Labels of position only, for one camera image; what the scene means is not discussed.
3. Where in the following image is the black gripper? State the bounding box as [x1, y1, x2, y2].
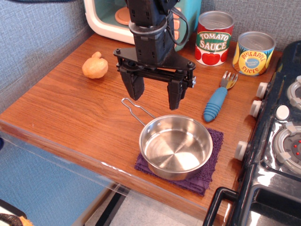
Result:
[113, 21, 196, 110]

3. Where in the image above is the small metal pot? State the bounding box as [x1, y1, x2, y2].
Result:
[121, 97, 214, 181]

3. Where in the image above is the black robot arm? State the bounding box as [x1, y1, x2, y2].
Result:
[113, 0, 196, 110]

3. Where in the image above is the purple folded cloth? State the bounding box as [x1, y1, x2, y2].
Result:
[134, 128, 224, 197]

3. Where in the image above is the orange toy fruit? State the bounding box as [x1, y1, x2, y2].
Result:
[82, 51, 109, 79]

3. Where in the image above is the orange microwave plate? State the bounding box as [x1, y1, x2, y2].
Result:
[115, 7, 130, 25]

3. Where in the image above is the toy microwave oven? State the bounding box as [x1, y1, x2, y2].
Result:
[84, 0, 202, 51]

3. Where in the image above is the tomato sauce can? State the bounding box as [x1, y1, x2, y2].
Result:
[195, 11, 234, 66]

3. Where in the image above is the pineapple slices can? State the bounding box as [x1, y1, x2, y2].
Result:
[232, 31, 276, 76]

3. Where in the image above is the black toy stove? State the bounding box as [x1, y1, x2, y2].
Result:
[204, 41, 301, 226]

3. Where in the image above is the blue handled toy fork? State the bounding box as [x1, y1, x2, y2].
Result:
[203, 71, 238, 122]

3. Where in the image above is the black braided cable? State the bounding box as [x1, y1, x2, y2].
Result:
[14, 0, 73, 3]

